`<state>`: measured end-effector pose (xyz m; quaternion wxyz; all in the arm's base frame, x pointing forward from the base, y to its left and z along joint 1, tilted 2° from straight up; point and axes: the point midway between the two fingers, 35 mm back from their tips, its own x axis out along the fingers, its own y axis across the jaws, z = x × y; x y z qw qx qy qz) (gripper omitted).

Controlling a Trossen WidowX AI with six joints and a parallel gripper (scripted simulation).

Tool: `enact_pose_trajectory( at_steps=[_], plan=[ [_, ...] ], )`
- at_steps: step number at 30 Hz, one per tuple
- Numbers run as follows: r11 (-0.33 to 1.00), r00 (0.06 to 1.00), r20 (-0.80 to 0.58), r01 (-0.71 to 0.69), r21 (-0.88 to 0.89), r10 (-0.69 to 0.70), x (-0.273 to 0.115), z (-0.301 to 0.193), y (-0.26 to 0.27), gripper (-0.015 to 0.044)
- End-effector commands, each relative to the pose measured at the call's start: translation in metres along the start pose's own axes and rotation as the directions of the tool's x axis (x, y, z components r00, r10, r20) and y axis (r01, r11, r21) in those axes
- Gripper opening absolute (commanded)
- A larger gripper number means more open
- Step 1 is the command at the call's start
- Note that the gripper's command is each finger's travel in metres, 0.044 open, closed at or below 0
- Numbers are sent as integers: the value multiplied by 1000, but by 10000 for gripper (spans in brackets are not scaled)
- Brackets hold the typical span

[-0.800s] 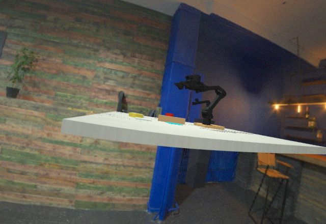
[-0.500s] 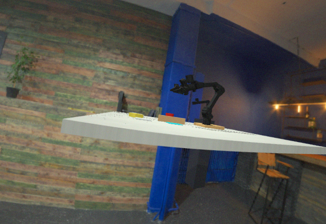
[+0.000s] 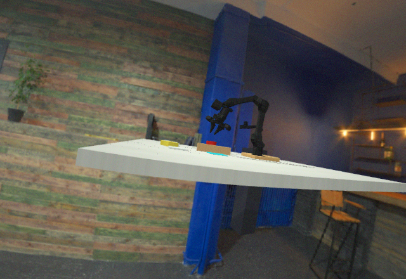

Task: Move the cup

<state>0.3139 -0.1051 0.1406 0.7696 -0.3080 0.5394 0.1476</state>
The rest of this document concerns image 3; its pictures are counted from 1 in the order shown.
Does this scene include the light wooden bar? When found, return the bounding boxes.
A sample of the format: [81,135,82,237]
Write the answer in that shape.
[197,143,232,155]

